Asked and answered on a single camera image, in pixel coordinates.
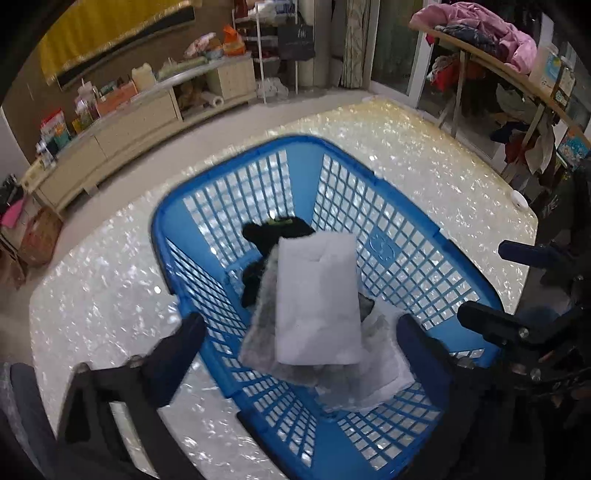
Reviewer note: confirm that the red cloth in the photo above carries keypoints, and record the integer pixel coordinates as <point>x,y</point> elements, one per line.
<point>445,78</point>

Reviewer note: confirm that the pink clothes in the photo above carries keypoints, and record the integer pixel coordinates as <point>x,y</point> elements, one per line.
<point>485,23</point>

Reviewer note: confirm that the red white snack box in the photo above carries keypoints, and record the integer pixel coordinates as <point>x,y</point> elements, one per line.
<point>53,124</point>

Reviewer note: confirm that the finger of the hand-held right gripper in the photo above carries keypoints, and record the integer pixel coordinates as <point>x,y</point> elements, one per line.
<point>489,321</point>
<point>521,253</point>

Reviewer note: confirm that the cream plastic canister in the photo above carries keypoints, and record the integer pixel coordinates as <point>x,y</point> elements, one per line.
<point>141,76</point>

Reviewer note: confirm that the blue plastic basket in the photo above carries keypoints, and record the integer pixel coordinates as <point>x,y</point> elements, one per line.
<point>304,184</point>

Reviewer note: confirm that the pink flat item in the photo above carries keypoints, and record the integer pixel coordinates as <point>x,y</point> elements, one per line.
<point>11,214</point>

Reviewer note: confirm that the pink orange box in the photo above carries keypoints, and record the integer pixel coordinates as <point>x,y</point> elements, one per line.
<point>115,99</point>

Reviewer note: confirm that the black garment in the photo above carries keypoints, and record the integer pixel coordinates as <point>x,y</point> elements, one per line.
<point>263,235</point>

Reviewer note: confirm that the dark shopping bag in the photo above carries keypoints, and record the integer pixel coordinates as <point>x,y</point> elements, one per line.
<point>295,41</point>

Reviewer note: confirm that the cream long cabinet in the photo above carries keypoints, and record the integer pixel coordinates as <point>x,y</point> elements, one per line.
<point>134,120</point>

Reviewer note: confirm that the grey white fabric packet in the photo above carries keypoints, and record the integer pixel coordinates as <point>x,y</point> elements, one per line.
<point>261,332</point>

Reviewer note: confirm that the white paper roll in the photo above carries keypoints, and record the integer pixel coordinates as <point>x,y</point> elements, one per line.
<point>214,99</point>

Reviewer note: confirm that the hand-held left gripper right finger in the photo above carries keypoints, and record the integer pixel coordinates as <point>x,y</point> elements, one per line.
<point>422,355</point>

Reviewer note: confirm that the black dotted bag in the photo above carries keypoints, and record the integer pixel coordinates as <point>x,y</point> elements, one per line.
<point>7,191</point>

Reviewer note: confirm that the brown cardboard box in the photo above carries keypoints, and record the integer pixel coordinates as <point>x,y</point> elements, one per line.
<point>39,235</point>

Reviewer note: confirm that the yellow fringed banner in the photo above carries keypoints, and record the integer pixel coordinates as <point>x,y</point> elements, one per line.
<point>106,27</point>

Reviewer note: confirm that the glass sliding door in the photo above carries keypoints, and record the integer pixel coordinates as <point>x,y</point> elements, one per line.
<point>397,46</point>

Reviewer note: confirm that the curved wooden rack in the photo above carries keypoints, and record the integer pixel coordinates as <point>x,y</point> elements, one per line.
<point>485,51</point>

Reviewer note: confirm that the grey towel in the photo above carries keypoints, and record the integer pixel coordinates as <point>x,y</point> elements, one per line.
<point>388,369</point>

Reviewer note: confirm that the white round device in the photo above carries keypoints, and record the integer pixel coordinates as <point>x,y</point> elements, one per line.
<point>521,201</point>

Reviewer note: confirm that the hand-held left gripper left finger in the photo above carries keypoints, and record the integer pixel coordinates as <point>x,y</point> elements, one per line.
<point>182,346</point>

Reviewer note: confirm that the white plastic jug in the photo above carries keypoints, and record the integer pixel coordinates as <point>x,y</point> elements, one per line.
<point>547,64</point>

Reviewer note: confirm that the white plastic bag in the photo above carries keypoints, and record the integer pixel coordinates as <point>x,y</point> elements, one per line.
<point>274,85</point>

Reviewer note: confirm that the beige curtain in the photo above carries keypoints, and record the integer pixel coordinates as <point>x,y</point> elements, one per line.
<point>355,41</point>

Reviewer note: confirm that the colourful picture box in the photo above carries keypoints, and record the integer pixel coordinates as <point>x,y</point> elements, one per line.
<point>572,147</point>

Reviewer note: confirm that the orange bag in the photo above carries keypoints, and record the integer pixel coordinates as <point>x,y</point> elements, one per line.
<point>231,41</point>

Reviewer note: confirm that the white metal shelf rack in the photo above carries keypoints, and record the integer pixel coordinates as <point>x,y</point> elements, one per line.
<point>258,55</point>

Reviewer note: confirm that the white cloth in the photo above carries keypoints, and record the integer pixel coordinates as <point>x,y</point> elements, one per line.
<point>318,300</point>

